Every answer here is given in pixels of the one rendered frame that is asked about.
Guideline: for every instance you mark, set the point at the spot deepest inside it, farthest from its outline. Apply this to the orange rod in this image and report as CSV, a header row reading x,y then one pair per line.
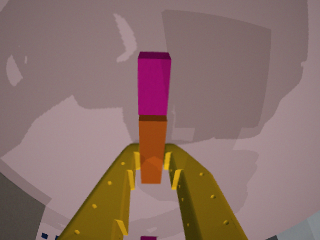
x,y
152,134

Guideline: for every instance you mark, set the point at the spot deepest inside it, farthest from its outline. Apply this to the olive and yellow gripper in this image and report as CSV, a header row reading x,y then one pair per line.
x,y
206,214

